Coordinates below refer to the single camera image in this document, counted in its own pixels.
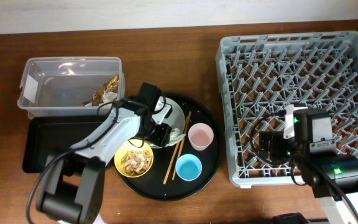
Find white tissue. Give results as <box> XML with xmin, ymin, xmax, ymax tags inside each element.
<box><xmin>83</xmin><ymin>91</ymin><xmax>117</xmax><ymax>106</ymax></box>
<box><xmin>165</xmin><ymin>128</ymin><xmax>186</xmax><ymax>147</ymax></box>

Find wooden chopstick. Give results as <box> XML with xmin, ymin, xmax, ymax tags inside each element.
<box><xmin>163</xmin><ymin>112</ymin><xmax>191</xmax><ymax>185</ymax></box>
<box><xmin>172</xmin><ymin>133</ymin><xmax>186</xmax><ymax>181</ymax></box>

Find grey ceramic plate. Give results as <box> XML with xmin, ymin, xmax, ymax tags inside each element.
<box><xmin>152</xmin><ymin>96</ymin><xmax>186</xmax><ymax>149</ymax></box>

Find yellow bowl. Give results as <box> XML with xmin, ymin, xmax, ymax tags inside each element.
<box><xmin>114</xmin><ymin>139</ymin><xmax>154</xmax><ymax>178</ymax></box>

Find peanut shells and rice scraps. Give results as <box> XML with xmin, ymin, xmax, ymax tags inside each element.
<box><xmin>121</xmin><ymin>151</ymin><xmax>153</xmax><ymax>175</ymax></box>

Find pink cup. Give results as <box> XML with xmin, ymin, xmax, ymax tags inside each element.
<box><xmin>188</xmin><ymin>123</ymin><xmax>214</xmax><ymax>151</ymax></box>

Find blue cup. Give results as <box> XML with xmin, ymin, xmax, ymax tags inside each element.
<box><xmin>175</xmin><ymin>154</ymin><xmax>202</xmax><ymax>182</ymax></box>

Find gold foil wrapper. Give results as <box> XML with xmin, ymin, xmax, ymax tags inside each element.
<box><xmin>94</xmin><ymin>76</ymin><xmax>119</xmax><ymax>95</ymax></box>

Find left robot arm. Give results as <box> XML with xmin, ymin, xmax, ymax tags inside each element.
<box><xmin>29</xmin><ymin>83</ymin><xmax>171</xmax><ymax>223</ymax></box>

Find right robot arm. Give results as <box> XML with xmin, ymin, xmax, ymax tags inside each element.
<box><xmin>250</xmin><ymin>105</ymin><xmax>358</xmax><ymax>223</ymax></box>

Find grey dishwasher rack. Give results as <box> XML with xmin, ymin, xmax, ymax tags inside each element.
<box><xmin>216</xmin><ymin>31</ymin><xmax>358</xmax><ymax>187</ymax></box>

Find round black serving tray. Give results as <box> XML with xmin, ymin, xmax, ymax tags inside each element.
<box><xmin>120</xmin><ymin>93</ymin><xmax>224</xmax><ymax>201</ymax></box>

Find clear plastic bin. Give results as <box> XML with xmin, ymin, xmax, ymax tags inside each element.
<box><xmin>17</xmin><ymin>57</ymin><xmax>125</xmax><ymax>119</ymax></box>

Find black rectangular tray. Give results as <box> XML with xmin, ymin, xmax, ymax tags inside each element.
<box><xmin>22</xmin><ymin>116</ymin><xmax>104</xmax><ymax>174</ymax></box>

